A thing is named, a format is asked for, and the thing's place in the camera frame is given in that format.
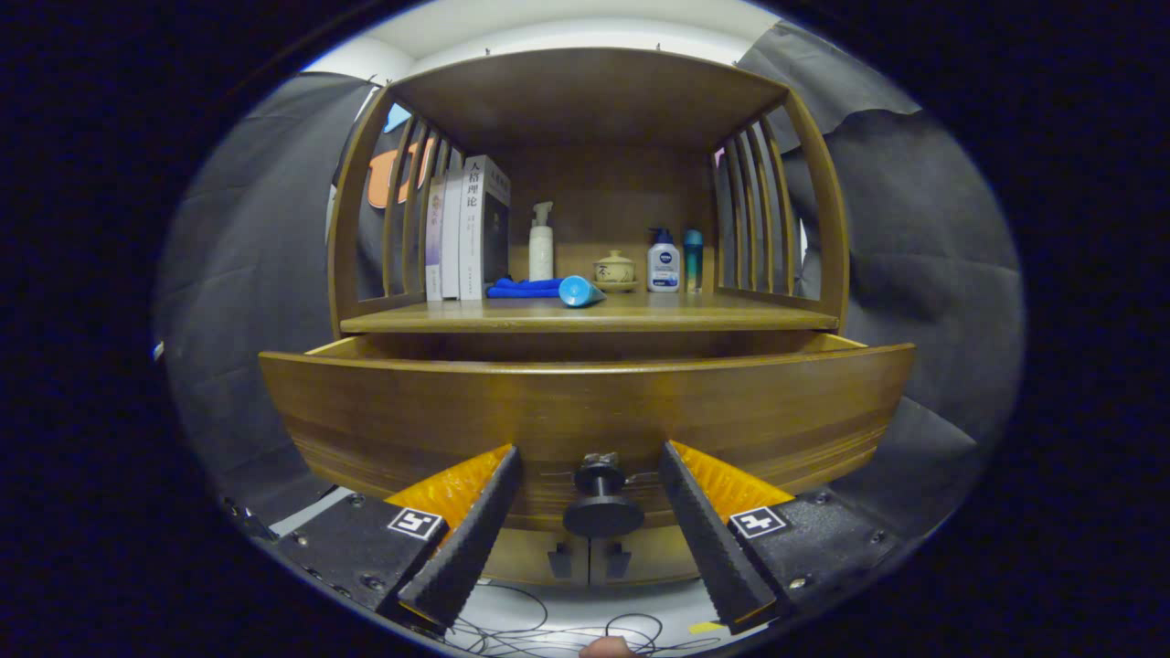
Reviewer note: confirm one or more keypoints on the thin pale purple book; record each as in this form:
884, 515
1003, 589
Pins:
434, 247

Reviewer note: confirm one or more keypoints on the beige lidded teacup with saucer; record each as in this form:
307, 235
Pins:
614, 270

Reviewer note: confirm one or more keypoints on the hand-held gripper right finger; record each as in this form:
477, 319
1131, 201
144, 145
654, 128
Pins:
708, 539

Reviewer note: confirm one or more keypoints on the white pump bottle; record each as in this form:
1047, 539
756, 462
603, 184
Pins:
541, 256

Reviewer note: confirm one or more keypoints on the slim teal bottle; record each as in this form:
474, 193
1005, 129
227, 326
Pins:
694, 265

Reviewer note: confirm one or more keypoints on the thick white book dark cover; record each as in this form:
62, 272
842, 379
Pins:
484, 238

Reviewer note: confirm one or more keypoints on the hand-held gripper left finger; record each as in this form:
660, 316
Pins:
475, 539

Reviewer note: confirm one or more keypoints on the thin white book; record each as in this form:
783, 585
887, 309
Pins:
453, 242

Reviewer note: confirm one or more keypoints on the blue cosmetic tube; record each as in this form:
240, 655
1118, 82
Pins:
578, 291

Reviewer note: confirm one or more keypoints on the wooden countertop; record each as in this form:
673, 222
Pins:
686, 313

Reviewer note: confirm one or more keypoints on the yellow floor tape piece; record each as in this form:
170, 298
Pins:
705, 627

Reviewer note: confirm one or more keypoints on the blue folded cloth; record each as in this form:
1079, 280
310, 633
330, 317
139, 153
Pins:
521, 289

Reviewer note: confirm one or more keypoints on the white lotion bottle blue cap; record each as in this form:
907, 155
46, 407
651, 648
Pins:
664, 270

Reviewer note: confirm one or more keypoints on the wooden drawer with black knob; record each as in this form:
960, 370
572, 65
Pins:
457, 411

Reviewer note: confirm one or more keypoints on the wooden cabinet with slatted shelf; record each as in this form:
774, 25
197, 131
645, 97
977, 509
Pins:
603, 183

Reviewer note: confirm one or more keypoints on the wooden cabinet door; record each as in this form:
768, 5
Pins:
526, 557
658, 553

